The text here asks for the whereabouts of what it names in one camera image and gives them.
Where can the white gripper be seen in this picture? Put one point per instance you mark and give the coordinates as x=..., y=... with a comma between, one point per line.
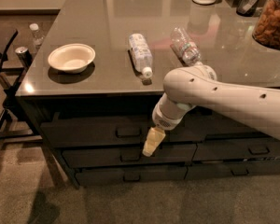
x=162, y=118

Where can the white labelled plastic bottle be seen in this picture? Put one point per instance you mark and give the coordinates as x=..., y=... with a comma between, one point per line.
x=141, y=54

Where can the small upright water bottle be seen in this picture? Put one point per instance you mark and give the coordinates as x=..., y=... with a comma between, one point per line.
x=37, y=34

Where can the white paper bowl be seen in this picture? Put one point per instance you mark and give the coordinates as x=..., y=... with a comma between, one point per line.
x=71, y=58

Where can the black chair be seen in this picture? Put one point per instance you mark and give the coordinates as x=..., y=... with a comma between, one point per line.
x=10, y=80

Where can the metal soda can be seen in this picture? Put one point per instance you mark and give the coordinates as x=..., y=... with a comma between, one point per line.
x=24, y=56

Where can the dark drawer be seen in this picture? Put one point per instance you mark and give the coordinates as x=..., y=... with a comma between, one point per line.
x=227, y=126
x=102, y=176
x=229, y=169
x=117, y=156
x=120, y=130
x=237, y=149

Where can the clear plastic water bottle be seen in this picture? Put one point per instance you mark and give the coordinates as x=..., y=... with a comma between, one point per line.
x=184, y=46

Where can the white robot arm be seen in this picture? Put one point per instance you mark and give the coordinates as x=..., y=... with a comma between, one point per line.
x=187, y=87

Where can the glass snack jar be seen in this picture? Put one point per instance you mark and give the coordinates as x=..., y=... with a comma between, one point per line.
x=267, y=29

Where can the dark drawer cabinet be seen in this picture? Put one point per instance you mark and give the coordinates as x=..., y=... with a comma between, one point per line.
x=110, y=85

